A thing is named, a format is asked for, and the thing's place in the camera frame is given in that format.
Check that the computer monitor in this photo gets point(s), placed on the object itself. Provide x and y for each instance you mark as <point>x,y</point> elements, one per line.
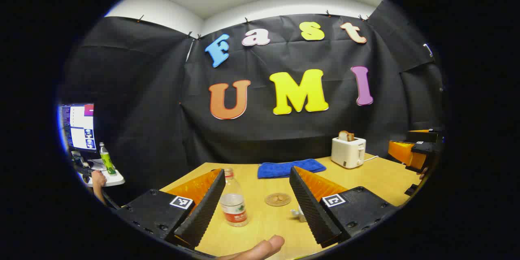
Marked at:
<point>79,126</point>

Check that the green drink bottle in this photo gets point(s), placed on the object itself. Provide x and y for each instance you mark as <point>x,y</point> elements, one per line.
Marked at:
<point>107,161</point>

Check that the white toaster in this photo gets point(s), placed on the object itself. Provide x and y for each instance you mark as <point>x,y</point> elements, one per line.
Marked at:
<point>347,152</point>

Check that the bread slice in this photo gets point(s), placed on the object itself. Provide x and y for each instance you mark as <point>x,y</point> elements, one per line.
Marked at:
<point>345,136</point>

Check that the round wooden coaster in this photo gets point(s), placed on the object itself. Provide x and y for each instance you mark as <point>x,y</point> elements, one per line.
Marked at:
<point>278,199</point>

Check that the blue folded towel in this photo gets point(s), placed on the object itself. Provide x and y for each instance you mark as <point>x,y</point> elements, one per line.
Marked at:
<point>290,168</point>

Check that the black backdrop cloth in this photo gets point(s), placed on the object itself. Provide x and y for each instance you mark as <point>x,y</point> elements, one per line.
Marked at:
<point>162,109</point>

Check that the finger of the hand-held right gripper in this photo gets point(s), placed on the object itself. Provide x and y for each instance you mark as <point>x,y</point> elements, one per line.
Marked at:
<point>404,153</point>

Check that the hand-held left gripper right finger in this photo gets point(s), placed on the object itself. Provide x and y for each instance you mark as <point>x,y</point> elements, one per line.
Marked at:
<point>310,211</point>

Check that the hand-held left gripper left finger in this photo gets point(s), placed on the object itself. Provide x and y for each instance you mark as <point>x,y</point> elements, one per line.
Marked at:
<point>205,207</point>

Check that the white side table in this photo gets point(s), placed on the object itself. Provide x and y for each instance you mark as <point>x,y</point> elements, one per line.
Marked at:
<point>113,179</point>

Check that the clear plastic water bottle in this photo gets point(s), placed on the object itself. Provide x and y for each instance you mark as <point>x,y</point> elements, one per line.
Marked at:
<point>234,205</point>

